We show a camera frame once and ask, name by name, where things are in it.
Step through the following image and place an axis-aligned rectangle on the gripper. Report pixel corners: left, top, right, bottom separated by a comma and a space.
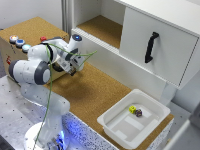
63, 53, 85, 76

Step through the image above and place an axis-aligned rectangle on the wooden drawer box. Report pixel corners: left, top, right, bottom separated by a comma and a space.
0, 16, 71, 85

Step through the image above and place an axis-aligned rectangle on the white cabinet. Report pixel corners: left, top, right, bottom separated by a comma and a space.
71, 0, 200, 108

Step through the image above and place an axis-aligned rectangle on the pink block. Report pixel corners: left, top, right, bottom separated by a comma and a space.
39, 35, 48, 43

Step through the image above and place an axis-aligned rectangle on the green button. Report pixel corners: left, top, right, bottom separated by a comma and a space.
21, 43, 32, 54

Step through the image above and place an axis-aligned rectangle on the blue button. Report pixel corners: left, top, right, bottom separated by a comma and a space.
15, 38, 26, 48

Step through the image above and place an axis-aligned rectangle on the white sliding door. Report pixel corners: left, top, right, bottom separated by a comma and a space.
118, 6, 200, 88

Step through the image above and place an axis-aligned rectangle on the red button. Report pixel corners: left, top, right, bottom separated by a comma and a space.
8, 34, 19, 45

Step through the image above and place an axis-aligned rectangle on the yellow block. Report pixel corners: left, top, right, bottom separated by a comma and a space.
128, 105, 137, 114

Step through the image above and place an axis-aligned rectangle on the white plastic box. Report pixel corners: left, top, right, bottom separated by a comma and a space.
96, 88, 172, 150

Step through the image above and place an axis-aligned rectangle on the purple block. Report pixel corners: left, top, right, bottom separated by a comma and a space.
134, 108, 144, 118

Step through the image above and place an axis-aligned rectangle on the green cable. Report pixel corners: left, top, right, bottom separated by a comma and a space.
32, 42, 99, 150

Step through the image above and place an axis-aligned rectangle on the black door handle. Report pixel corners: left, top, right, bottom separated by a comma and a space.
143, 31, 161, 65

